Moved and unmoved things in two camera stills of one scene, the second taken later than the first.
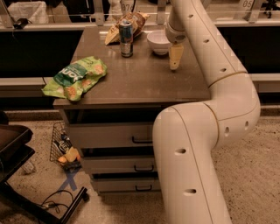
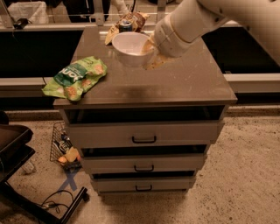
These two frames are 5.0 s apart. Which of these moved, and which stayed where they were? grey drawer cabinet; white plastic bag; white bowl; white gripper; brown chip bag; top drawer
Moved: white gripper; white bowl
Stayed: grey drawer cabinet; brown chip bag; top drawer; white plastic bag
